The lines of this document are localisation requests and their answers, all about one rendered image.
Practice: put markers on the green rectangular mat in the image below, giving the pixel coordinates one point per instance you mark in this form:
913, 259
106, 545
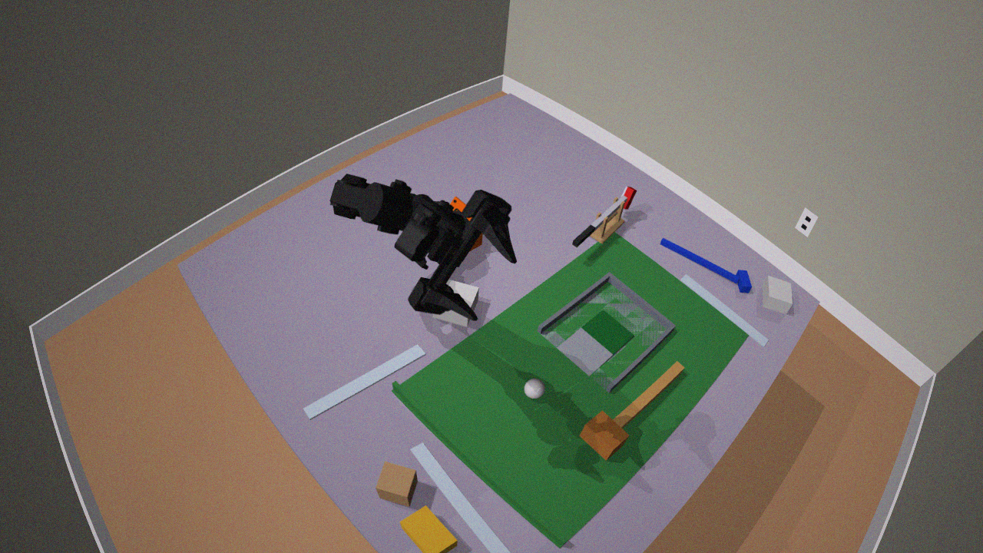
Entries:
476, 390

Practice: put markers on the blue golf putter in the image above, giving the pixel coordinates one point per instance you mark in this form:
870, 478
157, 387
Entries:
741, 277

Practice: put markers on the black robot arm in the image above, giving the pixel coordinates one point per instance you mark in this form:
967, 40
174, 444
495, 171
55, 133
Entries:
394, 208

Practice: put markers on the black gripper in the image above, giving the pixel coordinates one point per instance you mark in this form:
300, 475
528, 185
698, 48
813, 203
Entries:
489, 215

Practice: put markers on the yellow rectangular block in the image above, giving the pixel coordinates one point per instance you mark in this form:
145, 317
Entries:
428, 533

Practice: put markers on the white ball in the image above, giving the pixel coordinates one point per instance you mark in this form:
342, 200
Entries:
534, 388

